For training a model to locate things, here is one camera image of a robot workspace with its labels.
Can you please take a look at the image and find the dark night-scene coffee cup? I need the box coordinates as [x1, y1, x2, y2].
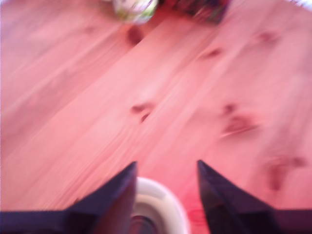
[131, 176, 191, 234]

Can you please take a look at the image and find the green illustrated mug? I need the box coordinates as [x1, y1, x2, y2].
[111, 0, 159, 24]

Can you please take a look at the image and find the floral tissue box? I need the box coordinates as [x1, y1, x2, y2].
[170, 0, 230, 25]

